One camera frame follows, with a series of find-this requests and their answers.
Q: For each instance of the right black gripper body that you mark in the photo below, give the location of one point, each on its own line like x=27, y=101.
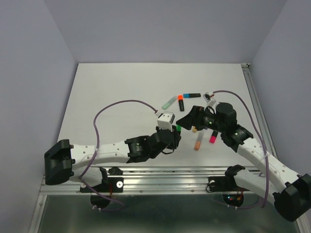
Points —
x=206, y=120

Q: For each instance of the pink highlighter black body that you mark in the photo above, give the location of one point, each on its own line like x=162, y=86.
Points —
x=213, y=137

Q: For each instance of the aluminium right side rail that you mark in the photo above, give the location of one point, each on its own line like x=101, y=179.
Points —
x=258, y=110

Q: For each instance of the mint pastel highlighter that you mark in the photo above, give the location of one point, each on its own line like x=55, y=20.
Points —
x=169, y=103

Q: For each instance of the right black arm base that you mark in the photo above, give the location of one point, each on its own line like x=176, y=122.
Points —
x=234, y=195

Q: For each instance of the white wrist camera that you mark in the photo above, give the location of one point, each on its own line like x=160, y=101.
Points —
x=165, y=121
x=209, y=98

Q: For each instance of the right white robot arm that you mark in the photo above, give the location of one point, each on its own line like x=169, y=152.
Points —
x=287, y=190

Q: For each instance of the aluminium rail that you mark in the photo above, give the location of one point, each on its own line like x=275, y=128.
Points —
x=258, y=110
x=185, y=180

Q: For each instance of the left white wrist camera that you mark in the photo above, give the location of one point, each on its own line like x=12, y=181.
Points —
x=165, y=121

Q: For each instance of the aluminium front rail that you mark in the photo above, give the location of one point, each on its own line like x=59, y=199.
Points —
x=185, y=180

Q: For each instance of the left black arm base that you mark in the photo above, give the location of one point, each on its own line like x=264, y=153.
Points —
x=101, y=194

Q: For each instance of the orange highlighter black body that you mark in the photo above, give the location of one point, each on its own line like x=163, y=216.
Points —
x=181, y=103

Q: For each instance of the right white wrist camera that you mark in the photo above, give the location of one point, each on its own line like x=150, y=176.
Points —
x=209, y=98

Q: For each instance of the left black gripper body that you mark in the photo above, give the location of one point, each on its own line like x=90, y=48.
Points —
x=173, y=145

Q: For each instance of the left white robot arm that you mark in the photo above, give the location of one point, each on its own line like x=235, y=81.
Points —
x=71, y=162

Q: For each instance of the orange pastel highlighter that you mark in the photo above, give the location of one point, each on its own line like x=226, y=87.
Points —
x=198, y=140

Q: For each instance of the blue highlighter black body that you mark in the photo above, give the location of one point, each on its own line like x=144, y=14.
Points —
x=191, y=95

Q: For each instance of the green highlighter black body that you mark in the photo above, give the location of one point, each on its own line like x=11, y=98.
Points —
x=179, y=128

